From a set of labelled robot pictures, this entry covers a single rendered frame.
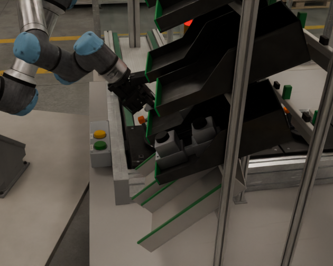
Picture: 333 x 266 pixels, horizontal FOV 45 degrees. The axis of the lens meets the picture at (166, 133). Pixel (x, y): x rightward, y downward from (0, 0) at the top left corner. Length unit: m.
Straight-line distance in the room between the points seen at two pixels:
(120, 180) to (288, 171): 0.54
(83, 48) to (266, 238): 0.74
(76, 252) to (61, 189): 0.99
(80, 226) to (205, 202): 1.65
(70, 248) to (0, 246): 1.14
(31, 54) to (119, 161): 0.43
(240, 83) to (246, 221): 0.64
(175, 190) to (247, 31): 0.49
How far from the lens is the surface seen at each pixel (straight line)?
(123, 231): 1.19
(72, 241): 2.37
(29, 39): 1.14
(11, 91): 1.46
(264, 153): 1.34
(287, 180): 1.37
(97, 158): 1.34
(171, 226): 0.90
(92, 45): 1.14
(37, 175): 1.44
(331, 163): 1.41
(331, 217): 1.33
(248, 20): 0.64
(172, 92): 0.80
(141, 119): 1.28
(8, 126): 1.75
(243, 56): 0.66
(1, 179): 1.36
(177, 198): 1.00
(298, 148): 1.40
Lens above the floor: 1.72
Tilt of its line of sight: 32 degrees down
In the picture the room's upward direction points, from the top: 1 degrees clockwise
